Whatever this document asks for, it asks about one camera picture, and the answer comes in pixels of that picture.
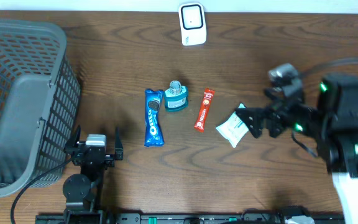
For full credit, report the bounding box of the grey plastic shopping basket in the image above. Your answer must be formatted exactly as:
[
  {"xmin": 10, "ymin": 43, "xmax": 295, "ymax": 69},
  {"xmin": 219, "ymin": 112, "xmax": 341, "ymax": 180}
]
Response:
[{"xmin": 0, "ymin": 19, "xmax": 80, "ymax": 197}]

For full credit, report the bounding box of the red Nescafe coffee stick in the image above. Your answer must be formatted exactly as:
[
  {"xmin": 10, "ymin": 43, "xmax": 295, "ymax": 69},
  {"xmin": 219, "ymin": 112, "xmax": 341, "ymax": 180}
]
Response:
[{"xmin": 194, "ymin": 88, "xmax": 215, "ymax": 133}]

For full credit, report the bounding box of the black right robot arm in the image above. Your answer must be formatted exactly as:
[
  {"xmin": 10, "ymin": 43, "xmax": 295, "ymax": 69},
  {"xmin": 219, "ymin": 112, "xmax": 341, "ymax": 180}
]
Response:
[{"xmin": 236, "ymin": 73, "xmax": 358, "ymax": 223}]

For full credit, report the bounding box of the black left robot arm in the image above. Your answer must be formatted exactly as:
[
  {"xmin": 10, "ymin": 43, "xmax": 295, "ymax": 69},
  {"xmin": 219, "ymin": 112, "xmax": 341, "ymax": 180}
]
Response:
[{"xmin": 63, "ymin": 128, "xmax": 124, "ymax": 224}]

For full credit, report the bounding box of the blue Oreo cookie pack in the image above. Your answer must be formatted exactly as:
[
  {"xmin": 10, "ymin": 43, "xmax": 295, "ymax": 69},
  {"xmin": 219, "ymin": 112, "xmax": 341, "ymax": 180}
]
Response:
[{"xmin": 144, "ymin": 89, "xmax": 165, "ymax": 147}]

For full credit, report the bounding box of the teal mouthwash bottle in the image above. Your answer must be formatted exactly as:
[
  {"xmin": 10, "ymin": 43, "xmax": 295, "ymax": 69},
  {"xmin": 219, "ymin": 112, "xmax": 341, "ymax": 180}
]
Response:
[{"xmin": 164, "ymin": 80, "xmax": 188, "ymax": 111}]

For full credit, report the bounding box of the white teal wet wipes pack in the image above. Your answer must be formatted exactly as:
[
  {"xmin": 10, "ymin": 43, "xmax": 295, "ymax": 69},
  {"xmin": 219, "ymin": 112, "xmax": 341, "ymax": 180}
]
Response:
[{"xmin": 216, "ymin": 112, "xmax": 249, "ymax": 148}]

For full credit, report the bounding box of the white barcode scanner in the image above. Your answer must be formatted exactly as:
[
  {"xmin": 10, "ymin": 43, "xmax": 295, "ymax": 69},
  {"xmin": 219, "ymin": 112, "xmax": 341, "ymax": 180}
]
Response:
[{"xmin": 178, "ymin": 2, "xmax": 207, "ymax": 46}]

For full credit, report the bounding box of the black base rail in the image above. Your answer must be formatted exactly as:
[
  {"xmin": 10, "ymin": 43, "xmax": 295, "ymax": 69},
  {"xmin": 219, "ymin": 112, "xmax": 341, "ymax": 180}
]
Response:
[{"xmin": 35, "ymin": 212, "xmax": 347, "ymax": 224}]

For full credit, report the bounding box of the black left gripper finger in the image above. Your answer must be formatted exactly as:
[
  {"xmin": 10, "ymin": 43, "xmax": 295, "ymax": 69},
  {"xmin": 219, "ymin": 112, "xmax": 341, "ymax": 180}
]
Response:
[
  {"xmin": 64, "ymin": 126, "xmax": 81, "ymax": 152},
  {"xmin": 114, "ymin": 127, "xmax": 124, "ymax": 161}
]

